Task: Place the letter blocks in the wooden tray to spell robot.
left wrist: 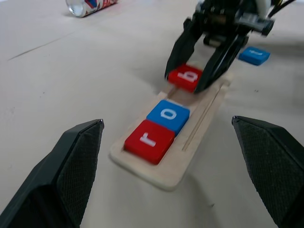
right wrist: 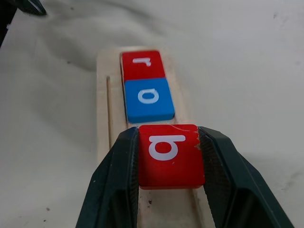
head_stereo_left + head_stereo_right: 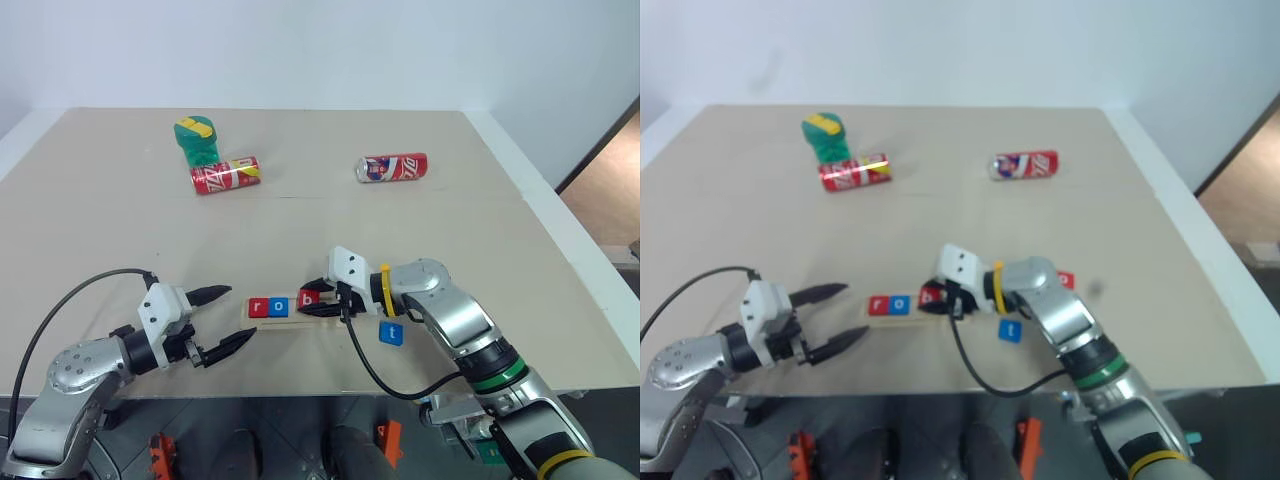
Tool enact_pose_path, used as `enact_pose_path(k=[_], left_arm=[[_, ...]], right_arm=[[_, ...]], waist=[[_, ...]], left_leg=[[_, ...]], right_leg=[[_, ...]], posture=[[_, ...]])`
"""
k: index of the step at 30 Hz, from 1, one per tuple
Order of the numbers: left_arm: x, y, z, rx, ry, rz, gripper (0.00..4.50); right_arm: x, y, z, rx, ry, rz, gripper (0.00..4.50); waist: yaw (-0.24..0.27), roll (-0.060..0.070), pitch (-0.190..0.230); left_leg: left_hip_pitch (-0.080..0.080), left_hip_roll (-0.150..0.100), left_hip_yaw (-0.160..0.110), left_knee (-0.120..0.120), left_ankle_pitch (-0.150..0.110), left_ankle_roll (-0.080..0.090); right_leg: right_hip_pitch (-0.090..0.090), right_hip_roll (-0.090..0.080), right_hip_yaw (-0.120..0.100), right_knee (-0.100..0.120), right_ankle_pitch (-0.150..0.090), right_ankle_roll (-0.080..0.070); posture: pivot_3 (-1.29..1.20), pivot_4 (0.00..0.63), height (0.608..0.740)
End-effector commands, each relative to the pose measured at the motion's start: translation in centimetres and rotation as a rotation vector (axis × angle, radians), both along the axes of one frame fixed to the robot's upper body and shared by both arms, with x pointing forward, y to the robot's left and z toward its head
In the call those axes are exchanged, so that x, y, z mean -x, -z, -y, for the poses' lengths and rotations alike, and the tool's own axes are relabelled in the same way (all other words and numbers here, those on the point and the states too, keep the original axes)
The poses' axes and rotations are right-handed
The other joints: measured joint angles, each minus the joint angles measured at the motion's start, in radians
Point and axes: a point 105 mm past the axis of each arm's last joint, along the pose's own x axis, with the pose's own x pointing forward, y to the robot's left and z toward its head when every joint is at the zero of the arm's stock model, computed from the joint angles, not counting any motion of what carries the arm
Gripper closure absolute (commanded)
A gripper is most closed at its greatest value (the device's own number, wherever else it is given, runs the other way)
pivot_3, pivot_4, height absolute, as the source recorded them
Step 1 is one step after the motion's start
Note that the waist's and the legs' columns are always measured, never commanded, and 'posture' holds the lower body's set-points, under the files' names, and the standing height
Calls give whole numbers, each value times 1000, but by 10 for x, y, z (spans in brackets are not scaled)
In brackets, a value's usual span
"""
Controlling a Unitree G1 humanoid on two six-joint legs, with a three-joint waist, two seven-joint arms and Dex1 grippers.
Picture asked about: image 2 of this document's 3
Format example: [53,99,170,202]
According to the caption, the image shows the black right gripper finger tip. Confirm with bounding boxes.
[14,0,48,17]

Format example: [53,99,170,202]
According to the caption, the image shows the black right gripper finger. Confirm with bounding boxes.
[198,126,304,228]
[75,126,141,228]

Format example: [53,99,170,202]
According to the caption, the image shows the red letter b block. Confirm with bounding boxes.
[138,123,206,190]

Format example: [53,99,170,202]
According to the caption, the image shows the wooden letter tray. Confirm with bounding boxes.
[96,46,216,228]

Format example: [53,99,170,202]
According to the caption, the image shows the blue letter o block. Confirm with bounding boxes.
[124,77,176,124]

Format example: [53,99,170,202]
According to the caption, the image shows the red letter r block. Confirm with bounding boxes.
[121,50,166,84]

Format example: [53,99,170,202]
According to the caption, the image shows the white table cloth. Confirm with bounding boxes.
[0,0,304,228]

